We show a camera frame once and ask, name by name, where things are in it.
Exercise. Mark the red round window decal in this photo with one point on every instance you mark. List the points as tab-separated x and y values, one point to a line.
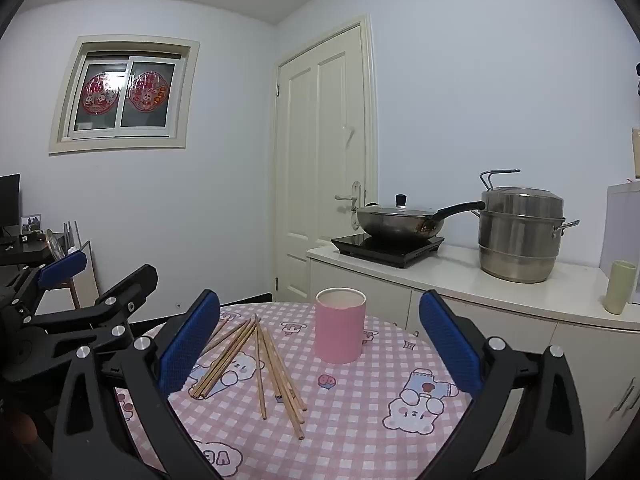
147	91
100	94

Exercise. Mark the round metal disc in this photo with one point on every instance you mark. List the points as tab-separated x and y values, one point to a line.
54	245

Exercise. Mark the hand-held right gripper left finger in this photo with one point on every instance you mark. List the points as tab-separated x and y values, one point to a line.
190	345

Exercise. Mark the white kitchen cabinet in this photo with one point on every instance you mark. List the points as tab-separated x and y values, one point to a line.
500	320

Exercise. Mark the small photo frame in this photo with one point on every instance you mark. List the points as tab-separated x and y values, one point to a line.
31	223

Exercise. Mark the glass wok lid black knob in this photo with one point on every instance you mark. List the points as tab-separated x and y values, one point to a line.
400	199

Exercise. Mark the black monitor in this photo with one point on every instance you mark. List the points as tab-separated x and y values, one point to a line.
10	200

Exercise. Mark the stainless steel steamer pot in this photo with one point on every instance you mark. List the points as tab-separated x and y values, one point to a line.
520	240

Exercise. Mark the white door hook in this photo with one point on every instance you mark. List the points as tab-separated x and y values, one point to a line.
350	131

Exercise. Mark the cream framed window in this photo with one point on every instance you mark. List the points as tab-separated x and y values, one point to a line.
187	95

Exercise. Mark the pink cup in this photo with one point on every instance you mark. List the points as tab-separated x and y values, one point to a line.
340	335

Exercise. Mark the black desk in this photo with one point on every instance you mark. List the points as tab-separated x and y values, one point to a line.
12	256

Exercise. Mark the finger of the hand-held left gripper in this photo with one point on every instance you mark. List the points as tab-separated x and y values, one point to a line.
135	285
65	267

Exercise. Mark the white framed panel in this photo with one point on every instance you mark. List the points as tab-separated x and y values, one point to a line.
86	287

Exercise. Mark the bunch of wooden chopsticks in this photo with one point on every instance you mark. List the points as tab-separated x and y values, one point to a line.
222	360

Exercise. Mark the white appliance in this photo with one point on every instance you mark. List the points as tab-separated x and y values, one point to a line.
625	220

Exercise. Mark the cream container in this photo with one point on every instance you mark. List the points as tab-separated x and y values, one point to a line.
636	152

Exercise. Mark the black wall fixture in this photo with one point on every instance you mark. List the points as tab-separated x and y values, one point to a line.
638	80

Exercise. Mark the cream panelled door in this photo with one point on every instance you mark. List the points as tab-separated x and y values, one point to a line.
320	160

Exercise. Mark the pale green cup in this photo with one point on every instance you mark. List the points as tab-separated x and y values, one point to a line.
620	290

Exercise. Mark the pink checked bear tablecloth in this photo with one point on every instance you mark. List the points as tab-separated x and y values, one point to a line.
350	410

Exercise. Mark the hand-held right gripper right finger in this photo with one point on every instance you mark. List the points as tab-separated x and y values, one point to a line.
447	340

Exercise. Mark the black induction cooker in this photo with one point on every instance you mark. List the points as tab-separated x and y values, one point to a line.
390	252

